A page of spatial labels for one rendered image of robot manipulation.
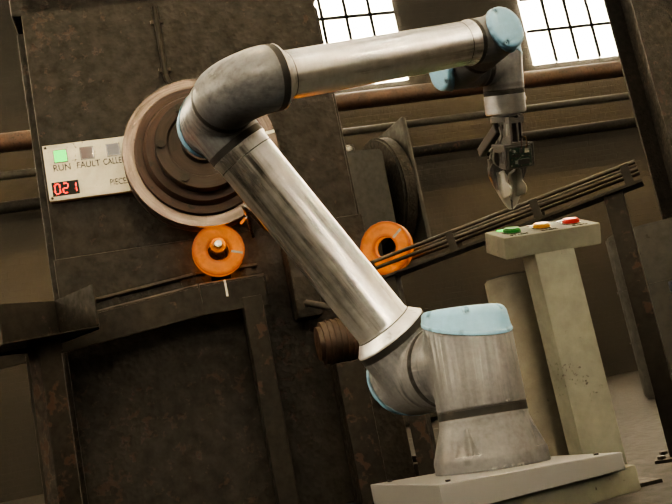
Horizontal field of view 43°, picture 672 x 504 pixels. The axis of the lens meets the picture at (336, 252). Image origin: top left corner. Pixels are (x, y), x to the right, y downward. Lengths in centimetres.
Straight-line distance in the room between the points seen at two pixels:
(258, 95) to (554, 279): 86
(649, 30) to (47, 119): 469
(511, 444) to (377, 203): 573
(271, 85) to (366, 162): 567
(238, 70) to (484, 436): 72
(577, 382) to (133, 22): 183
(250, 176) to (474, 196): 805
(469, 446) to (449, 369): 13
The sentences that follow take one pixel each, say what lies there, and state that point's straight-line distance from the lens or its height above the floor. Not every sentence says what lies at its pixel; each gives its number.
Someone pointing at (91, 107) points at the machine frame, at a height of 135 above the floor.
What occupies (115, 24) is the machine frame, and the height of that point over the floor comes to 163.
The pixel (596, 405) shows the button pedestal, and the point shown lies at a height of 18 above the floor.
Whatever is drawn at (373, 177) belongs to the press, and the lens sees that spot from 709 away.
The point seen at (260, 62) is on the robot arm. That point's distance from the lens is 147.
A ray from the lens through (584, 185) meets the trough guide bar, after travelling 242.
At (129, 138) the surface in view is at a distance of 267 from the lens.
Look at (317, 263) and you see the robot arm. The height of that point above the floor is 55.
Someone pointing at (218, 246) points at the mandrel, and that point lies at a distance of 257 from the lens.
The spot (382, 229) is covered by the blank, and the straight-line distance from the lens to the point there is 251.
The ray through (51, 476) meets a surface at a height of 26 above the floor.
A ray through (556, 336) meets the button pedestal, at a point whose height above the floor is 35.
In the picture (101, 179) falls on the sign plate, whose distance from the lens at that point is 277.
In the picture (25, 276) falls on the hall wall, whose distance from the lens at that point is 886.
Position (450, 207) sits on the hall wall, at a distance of 940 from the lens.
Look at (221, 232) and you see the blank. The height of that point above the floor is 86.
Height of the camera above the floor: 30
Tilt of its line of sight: 10 degrees up
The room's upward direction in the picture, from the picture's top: 11 degrees counter-clockwise
